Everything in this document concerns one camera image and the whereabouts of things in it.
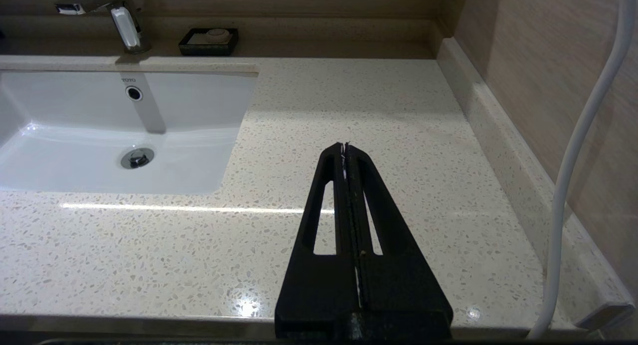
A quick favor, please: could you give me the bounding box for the chrome sink drain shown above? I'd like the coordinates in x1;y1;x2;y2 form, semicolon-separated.
120;147;155;170

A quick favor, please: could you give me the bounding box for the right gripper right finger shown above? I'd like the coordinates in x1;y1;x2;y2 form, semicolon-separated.
345;144;454;339

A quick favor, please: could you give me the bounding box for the chrome faucet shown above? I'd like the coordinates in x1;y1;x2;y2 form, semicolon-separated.
54;0;152;55

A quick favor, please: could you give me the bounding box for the black soap dish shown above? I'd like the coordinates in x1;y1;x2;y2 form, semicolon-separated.
178;27;239;56

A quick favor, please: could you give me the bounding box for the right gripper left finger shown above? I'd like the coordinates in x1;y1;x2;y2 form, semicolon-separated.
274;143;361;339

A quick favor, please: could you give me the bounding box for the white cable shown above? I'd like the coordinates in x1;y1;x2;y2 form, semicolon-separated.
527;0;638;341

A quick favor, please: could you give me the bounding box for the white sink basin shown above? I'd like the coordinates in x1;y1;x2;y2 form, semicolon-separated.
0;68;259;196

